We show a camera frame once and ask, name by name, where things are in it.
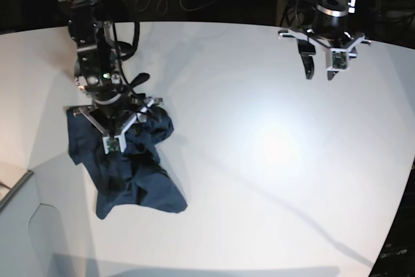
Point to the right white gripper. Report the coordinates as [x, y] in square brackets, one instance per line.
[120, 120]

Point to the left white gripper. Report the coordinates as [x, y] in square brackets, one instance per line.
[308, 41]

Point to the dark blue t-shirt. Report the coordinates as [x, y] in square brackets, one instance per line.
[134, 176]

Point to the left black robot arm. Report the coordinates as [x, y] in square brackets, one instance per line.
[328, 31]

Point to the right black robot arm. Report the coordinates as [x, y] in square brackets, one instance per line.
[98, 73]

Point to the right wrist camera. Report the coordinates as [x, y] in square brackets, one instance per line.
[114, 144]

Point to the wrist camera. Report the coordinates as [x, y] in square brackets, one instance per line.
[114, 144]
[337, 59]

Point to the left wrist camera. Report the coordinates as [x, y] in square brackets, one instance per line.
[337, 59]

